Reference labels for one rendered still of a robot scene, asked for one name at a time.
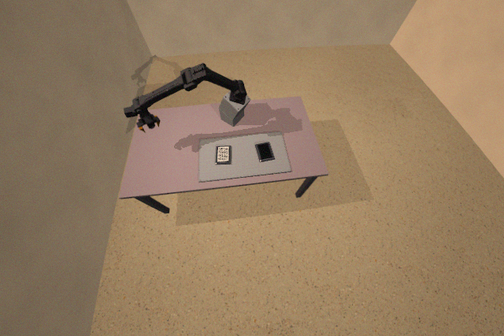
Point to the white perforated plate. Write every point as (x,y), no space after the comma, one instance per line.
(244,157)

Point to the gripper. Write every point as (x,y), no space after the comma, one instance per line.
(156,119)

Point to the white well plate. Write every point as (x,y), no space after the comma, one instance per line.
(222,152)

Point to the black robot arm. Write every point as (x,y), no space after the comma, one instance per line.
(194,76)

